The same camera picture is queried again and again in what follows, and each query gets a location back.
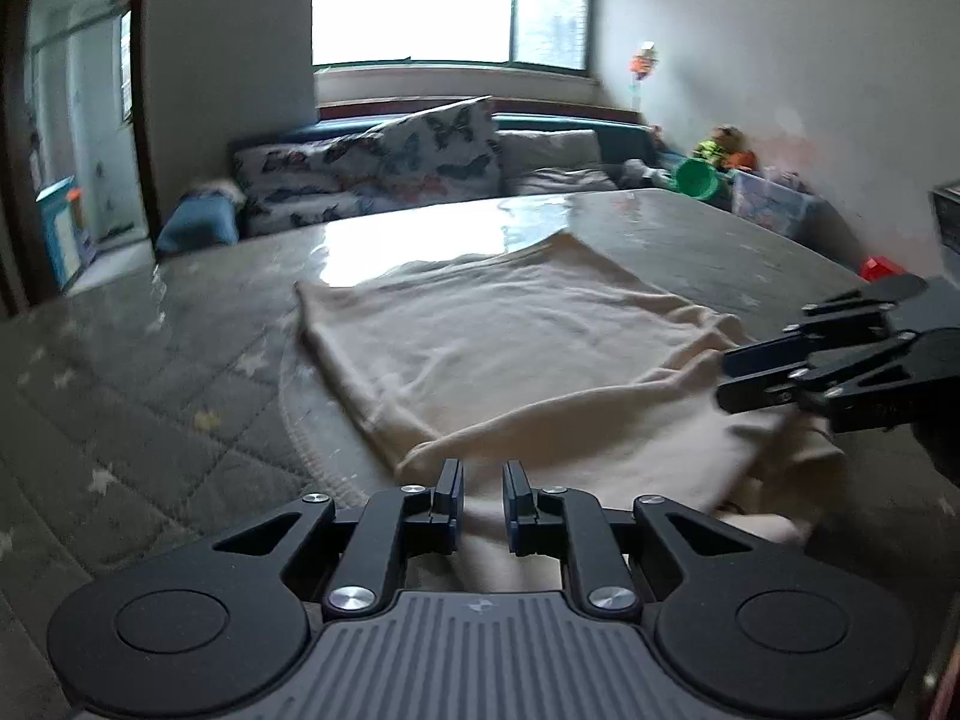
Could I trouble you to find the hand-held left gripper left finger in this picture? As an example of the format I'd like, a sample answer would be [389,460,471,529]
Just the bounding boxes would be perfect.
[212,457,464,620]

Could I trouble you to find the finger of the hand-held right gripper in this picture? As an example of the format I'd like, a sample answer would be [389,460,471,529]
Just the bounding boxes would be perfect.
[782,274,931,340]
[715,328,950,415]

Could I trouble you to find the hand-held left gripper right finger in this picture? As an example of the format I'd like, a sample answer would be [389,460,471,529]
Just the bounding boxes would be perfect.
[501,460,751,620]

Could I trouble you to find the cream knit garment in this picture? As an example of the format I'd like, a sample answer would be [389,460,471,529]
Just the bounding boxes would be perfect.
[295,232,845,593]

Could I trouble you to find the clear plastic storage box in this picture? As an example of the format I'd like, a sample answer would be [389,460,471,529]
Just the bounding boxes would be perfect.
[727,169,815,241]

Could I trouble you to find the green plastic basin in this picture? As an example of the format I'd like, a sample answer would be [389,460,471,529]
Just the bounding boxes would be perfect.
[671,157,722,202]

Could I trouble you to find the plush teddy bear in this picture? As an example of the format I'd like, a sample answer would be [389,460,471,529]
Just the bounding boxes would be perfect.
[694,126,747,170]

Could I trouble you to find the grey plush toy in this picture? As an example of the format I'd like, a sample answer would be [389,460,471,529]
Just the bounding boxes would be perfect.
[619,157,676,188]

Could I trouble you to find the teal sofa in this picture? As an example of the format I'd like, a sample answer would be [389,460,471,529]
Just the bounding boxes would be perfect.
[229,112,661,237]

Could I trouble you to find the grey pillow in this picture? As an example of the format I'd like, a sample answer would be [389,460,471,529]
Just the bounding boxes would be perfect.
[495,130,620,197]

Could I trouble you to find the colourful pinwheel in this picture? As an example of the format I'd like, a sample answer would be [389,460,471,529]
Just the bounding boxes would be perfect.
[628,41,661,113]

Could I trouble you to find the grey quilted star table cover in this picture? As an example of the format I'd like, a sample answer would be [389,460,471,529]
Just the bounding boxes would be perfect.
[0,190,960,720]

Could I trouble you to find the square butterfly print pillow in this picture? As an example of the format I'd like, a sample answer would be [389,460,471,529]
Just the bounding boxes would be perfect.
[375,97,503,200]

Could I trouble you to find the blue folded blanket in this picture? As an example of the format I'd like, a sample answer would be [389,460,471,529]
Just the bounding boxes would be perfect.
[155,191,241,256]

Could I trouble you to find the blue toy cabinet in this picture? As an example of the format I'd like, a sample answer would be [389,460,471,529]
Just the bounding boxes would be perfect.
[36,176,98,290]

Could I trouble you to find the green framed window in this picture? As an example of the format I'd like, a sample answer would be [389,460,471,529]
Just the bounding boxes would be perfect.
[311,0,597,76]

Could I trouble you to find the dark wooden door frame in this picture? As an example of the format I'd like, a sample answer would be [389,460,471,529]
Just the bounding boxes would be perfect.
[0,0,162,308]

